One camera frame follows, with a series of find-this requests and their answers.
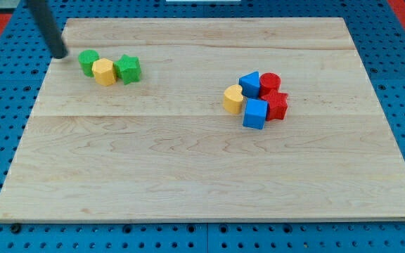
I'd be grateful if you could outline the blue triangle block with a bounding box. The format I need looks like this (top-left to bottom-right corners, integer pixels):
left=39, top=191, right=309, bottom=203
left=238, top=71, right=260, bottom=98

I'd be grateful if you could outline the green star block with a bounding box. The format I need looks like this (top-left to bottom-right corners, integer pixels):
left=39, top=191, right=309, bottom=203
left=114, top=54, right=141, bottom=84

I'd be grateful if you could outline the red cylinder block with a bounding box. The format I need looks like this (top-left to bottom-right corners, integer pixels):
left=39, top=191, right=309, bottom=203
left=259, top=72, right=281, bottom=97

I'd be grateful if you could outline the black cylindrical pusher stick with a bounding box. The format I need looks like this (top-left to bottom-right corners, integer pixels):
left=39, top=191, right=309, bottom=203
left=26, top=0, right=68, bottom=59

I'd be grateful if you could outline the yellow heart block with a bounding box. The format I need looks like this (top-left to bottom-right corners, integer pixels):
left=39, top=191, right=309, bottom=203
left=222, top=84, right=244, bottom=115

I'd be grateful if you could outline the green cylinder block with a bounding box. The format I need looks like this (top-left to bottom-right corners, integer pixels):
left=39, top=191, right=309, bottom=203
left=77, top=49, right=99, bottom=77

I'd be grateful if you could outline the blue cube block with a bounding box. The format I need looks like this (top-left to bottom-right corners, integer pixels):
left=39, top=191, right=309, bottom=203
left=243, top=98, right=268, bottom=129

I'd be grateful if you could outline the red star block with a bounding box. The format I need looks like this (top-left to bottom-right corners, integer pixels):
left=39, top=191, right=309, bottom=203
left=260, top=90, right=288, bottom=121

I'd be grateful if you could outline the yellow hexagon block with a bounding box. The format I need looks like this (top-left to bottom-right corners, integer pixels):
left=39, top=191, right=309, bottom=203
left=92, top=58, right=117, bottom=86

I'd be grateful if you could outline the light wooden board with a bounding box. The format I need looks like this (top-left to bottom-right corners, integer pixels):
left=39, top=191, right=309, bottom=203
left=0, top=18, right=405, bottom=223

